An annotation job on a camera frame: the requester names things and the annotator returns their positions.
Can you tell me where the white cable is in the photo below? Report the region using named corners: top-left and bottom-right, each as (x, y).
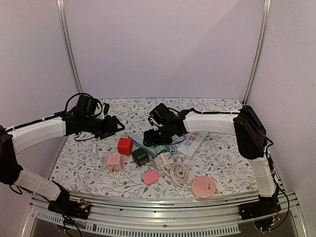
top-left (162, 158), bottom-right (192, 189)

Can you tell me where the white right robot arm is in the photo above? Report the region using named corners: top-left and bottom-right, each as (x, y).
top-left (143, 103), bottom-right (280, 215)

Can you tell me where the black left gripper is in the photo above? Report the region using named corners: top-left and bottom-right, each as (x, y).
top-left (83, 115), bottom-right (125, 140)

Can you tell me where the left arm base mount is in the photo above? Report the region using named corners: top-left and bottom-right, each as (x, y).
top-left (48, 181), bottom-right (91, 220)

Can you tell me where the blue power strip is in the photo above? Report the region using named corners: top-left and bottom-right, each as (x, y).
top-left (128, 133), bottom-right (157, 158)

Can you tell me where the white plug block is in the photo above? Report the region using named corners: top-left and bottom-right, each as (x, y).
top-left (154, 152), bottom-right (174, 170)

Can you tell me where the floral table cloth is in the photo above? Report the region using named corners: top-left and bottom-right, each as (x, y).
top-left (50, 98), bottom-right (258, 199)

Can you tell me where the pink round cable reel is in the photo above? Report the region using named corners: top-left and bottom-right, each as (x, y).
top-left (191, 176), bottom-right (216, 199)

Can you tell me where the light blue cable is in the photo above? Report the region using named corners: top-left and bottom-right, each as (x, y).
top-left (165, 143), bottom-right (181, 156)

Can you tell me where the dark green cube socket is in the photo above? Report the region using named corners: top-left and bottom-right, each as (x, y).
top-left (131, 148), bottom-right (149, 166)

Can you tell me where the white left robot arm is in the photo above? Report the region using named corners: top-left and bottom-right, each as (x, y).
top-left (0, 92), bottom-right (125, 214)

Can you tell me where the right aluminium corner post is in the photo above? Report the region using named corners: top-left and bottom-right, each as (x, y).
top-left (242, 0), bottom-right (272, 105)

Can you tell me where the left aluminium corner post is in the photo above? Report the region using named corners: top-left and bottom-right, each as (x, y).
top-left (56, 0), bottom-right (83, 93)

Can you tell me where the aluminium corner post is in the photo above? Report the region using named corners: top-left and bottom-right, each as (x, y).
top-left (242, 0), bottom-right (272, 105)
top-left (56, 0), bottom-right (83, 93)

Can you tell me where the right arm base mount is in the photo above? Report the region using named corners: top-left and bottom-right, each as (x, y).
top-left (238, 192), bottom-right (281, 220)

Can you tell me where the aluminium front rail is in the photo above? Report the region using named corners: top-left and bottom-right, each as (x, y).
top-left (19, 190), bottom-right (307, 237)

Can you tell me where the green beige socket adapter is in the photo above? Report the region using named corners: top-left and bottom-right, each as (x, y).
top-left (155, 145), bottom-right (168, 156)

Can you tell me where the light pink cube socket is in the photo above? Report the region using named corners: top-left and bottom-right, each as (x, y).
top-left (107, 153), bottom-right (123, 172)

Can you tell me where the red cube socket adapter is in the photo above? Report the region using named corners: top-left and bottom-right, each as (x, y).
top-left (117, 138), bottom-right (133, 156)

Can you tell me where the pink plug adapter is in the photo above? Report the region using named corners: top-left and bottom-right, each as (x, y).
top-left (142, 170), bottom-right (159, 186)

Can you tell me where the white colourful power strip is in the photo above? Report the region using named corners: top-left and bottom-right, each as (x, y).
top-left (177, 132), bottom-right (208, 159)

